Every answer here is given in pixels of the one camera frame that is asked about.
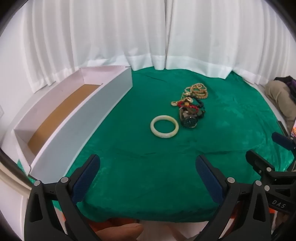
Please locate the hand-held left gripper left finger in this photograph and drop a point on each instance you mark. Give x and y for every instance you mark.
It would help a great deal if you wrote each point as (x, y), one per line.
(89, 171)

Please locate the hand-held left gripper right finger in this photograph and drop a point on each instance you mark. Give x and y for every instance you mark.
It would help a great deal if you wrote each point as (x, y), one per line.
(205, 172)

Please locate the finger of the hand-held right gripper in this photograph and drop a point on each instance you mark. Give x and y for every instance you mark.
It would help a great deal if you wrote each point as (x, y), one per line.
(259, 160)
(283, 140)

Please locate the long white cardboard box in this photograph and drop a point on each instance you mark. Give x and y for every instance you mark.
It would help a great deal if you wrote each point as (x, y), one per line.
(76, 129)

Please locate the dark wristwatch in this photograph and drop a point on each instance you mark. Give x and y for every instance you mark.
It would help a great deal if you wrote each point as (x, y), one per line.
(190, 121)

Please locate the pale jade bangle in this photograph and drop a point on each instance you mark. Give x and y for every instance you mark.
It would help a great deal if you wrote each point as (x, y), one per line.
(153, 131)

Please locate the person's left hand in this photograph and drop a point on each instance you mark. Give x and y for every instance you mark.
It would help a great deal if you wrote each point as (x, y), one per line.
(120, 233)

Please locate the smartphone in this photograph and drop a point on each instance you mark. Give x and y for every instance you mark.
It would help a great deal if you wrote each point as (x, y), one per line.
(294, 132)

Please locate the green velvet cloth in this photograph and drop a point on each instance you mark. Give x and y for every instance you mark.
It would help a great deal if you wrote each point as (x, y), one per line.
(148, 171)

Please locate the white curtain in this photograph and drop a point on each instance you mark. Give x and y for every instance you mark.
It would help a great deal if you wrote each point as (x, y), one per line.
(219, 34)
(97, 32)

